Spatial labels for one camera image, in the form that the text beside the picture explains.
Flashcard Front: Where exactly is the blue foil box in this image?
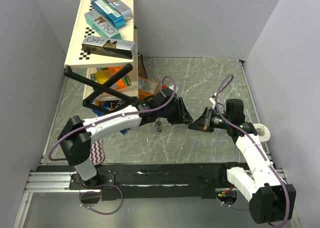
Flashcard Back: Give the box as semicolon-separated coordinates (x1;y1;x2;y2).
91;0;126;29

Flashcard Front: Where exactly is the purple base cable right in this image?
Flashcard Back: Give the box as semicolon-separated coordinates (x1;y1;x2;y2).
216;187;251;211

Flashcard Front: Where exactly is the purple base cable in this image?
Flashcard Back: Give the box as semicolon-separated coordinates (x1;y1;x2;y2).
216;187;251;211
78;183;125;215

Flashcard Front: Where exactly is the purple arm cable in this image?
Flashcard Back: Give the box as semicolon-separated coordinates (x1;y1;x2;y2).
215;74;291;226
48;75;178;161

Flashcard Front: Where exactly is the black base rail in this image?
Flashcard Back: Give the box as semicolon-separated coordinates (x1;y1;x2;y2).
68;162;253;201

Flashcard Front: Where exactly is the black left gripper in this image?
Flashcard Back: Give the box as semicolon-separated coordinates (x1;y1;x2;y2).
159;98;194;126

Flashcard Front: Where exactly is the white tape roll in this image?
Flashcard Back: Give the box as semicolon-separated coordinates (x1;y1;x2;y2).
253;123;271;144

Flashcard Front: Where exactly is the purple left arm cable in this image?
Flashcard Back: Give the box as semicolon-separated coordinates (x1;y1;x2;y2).
48;75;178;161

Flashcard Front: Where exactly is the silver R&O box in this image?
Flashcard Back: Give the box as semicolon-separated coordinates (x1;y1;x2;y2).
105;0;134;21

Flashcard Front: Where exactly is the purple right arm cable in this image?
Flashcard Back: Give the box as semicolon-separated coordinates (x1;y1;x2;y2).
215;74;291;226

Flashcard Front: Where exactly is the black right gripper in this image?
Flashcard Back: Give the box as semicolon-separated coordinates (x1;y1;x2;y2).
188;107;232;132

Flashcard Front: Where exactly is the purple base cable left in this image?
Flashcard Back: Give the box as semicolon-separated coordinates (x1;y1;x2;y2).
78;183;125;215

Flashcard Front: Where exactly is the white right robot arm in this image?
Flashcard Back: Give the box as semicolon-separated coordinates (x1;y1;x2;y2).
188;99;296;224

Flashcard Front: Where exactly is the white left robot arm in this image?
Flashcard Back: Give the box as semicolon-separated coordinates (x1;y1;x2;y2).
57;88;193;189

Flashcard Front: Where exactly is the orange Kettle chips bag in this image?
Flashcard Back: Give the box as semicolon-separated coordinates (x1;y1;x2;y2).
138;76;160;100

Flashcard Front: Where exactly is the orange sponge package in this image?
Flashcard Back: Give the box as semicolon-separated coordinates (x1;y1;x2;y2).
90;67;132;90

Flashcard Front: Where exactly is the teal R&O box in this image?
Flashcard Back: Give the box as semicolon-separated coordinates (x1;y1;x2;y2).
84;10;122;40

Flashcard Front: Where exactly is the dark grey R&O box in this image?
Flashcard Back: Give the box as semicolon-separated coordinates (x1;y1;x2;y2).
81;36;136;59

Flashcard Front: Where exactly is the cream two-tier shelf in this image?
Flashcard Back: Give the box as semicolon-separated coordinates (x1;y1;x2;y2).
64;0;139;101

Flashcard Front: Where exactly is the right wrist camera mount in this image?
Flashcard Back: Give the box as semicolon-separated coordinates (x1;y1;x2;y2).
209;93;219;109

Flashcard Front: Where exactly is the small padlock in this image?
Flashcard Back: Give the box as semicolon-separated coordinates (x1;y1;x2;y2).
155;120;163;132

